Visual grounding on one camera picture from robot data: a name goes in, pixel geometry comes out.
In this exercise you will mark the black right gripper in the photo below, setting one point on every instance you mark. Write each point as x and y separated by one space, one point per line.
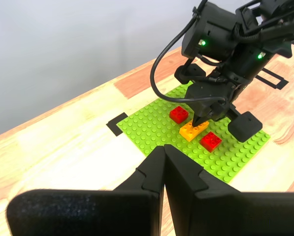
210 92

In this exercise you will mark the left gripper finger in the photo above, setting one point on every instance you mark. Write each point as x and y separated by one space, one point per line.
235 216
87 214

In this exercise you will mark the yellow rectangular brick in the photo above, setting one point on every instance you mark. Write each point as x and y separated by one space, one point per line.
188 131

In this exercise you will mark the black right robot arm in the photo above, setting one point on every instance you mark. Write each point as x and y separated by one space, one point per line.
215 29

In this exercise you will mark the red square brick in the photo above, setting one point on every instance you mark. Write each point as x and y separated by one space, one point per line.
178 115
210 142

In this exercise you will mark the green studded baseplate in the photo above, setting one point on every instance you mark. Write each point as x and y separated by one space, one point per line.
149 132

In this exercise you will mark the black tape rectangle outline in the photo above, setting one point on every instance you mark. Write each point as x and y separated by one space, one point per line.
283 84

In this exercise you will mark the black tape corner mark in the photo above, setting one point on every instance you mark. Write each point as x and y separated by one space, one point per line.
112 126

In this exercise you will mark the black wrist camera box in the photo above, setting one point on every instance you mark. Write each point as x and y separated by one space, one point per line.
219 110

